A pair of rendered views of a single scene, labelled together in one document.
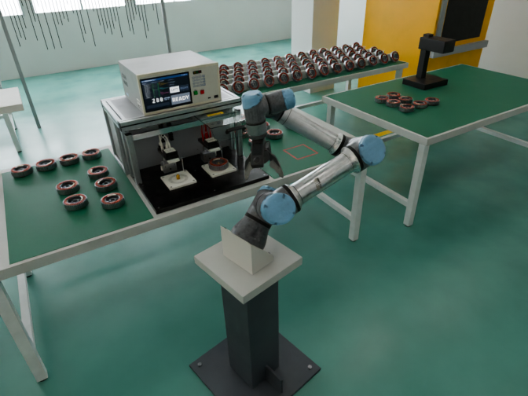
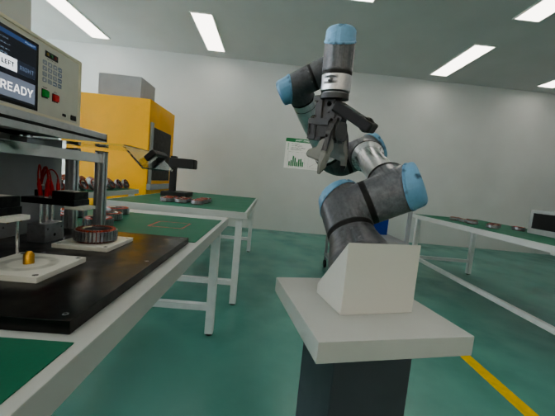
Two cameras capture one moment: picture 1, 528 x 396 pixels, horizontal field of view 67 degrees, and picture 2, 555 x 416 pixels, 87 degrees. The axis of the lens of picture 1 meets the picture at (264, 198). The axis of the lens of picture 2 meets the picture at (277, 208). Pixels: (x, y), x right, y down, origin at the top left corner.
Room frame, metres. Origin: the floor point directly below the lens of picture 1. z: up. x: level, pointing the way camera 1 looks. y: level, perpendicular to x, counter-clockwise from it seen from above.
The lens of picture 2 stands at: (1.13, 0.75, 1.01)
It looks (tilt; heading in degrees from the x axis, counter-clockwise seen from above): 5 degrees down; 298
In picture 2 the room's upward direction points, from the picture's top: 5 degrees clockwise
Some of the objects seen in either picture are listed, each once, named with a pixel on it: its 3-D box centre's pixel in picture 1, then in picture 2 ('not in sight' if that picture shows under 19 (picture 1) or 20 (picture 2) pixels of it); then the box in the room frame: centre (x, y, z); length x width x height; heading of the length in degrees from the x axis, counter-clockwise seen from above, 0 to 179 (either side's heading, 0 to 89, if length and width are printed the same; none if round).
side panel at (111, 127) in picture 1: (116, 141); not in sight; (2.12, 0.84, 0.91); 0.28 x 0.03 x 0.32; 30
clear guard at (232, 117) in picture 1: (223, 122); (106, 155); (2.03, 0.21, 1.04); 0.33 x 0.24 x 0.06; 30
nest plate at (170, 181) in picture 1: (178, 179); (28, 265); (1.88, 0.46, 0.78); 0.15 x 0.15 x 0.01; 30
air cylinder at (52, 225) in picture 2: (207, 155); (45, 230); (2.12, 0.32, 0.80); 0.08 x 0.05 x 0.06; 120
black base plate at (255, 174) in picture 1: (198, 175); (61, 257); (1.95, 0.36, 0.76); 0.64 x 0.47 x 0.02; 120
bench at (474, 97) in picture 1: (439, 133); (200, 233); (3.31, -1.60, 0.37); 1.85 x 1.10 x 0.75; 120
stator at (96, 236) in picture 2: (218, 163); (96, 234); (2.00, 0.25, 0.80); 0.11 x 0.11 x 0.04
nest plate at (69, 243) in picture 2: (218, 167); (96, 242); (2.00, 0.25, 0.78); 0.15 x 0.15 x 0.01; 30
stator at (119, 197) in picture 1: (112, 200); not in sight; (1.69, 0.76, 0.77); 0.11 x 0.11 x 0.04
